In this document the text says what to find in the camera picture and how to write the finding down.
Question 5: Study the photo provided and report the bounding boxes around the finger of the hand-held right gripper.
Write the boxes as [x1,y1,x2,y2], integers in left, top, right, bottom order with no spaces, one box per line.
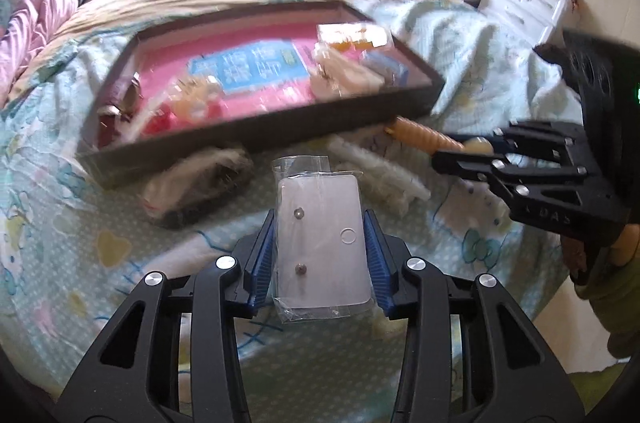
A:
[450,122,588,169]
[431,147,626,234]

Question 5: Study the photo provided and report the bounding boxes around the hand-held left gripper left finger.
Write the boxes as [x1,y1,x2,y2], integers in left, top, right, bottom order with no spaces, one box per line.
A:
[50,208,278,423]

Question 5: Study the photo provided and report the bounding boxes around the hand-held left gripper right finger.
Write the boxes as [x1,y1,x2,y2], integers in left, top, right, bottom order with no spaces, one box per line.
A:
[362,208,586,423]

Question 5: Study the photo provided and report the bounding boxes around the earring card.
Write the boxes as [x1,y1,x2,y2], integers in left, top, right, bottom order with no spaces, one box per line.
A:
[271,156,376,324]

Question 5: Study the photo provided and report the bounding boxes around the orange hair claw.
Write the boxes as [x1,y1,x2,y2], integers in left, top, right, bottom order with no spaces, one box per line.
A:
[384,116,466,155]

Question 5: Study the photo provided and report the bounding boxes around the dark shallow cardboard box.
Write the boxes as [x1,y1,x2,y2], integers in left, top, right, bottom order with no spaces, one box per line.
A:
[77,0,446,191]

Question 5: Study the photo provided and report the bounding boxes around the small blue packet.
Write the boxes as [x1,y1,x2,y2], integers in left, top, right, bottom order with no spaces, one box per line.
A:
[367,52,412,85]

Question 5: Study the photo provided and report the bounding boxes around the yellow hair claw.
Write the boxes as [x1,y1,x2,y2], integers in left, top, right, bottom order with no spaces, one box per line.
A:
[317,23,394,52]

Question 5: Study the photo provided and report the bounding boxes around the brown hair tie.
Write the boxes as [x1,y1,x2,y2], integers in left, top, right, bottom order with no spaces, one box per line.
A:
[97,73,147,145]

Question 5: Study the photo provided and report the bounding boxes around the person's right forearm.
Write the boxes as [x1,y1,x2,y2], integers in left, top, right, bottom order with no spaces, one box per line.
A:
[584,227,640,360]

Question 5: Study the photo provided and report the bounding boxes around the clear plastic jewelry packet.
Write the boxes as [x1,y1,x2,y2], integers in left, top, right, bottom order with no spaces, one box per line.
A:
[327,134,432,212]

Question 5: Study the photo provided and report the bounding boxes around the dark brown fuzzy object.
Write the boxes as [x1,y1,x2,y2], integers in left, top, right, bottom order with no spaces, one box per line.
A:
[532,43,574,70]

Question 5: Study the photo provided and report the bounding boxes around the dark hair accessory in bag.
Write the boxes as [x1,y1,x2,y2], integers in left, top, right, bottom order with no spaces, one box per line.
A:
[142,147,254,230]

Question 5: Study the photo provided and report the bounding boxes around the pink book with blue label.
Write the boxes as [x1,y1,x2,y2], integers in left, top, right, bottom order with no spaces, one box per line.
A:
[135,34,361,139]

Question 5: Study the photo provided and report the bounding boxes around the light blue cartoon blanket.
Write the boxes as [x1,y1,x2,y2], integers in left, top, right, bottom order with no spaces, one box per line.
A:
[0,0,591,404]

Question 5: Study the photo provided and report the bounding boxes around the green floor mat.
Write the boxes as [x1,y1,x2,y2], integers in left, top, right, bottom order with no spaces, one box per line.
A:
[565,360,632,423]

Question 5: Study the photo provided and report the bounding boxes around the pink quilt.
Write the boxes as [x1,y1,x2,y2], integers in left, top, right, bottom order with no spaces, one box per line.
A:
[0,0,84,104]

